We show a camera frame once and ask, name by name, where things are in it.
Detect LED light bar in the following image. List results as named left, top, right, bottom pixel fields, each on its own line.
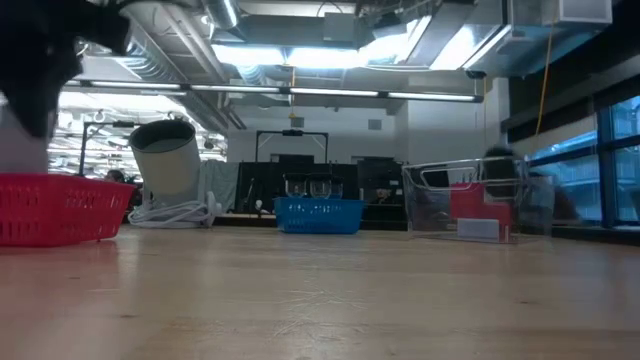
left=63, top=79, right=485, bottom=104

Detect white sand hourglass black caps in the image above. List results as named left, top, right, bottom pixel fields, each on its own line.
left=283, top=172, right=308, bottom=199

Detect clear plastic bin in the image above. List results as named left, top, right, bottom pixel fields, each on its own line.
left=401, top=155, right=556, bottom=245

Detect ceiling light panel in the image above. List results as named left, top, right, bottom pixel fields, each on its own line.
left=210, top=43, right=361, bottom=70

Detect blue plastic basket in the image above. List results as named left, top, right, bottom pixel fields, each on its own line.
left=272, top=196, right=366, bottom=236

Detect black partition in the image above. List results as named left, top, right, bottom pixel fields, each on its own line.
left=233, top=157, right=406, bottom=221

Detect thin black frame stand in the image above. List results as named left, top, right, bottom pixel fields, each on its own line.
left=78, top=121, right=136, bottom=177

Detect white lamp cable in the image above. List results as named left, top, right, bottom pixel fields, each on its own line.
left=127, top=192, right=224, bottom=230

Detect dark framed window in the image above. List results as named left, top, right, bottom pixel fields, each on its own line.
left=529, top=94, right=640, bottom=229

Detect white ceiling unit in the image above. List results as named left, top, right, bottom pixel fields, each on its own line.
left=557, top=0, right=614, bottom=26

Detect rectangular silver air duct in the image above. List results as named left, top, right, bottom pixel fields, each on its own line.
left=359, top=14, right=511, bottom=77

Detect round silver air duct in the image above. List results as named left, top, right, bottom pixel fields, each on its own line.
left=202, top=0, right=241, bottom=30

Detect yellow cable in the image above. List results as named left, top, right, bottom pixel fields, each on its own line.
left=535, top=22, right=557, bottom=137

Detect red plastic basket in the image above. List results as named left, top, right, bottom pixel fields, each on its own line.
left=0, top=172, right=137, bottom=248

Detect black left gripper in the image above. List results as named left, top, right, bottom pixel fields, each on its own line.
left=0, top=0, right=132, bottom=140

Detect grey cloth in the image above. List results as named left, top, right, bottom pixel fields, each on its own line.
left=198, top=158, right=241, bottom=214

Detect yellow hanging cord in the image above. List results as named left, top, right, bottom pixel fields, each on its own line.
left=288, top=67, right=297, bottom=120

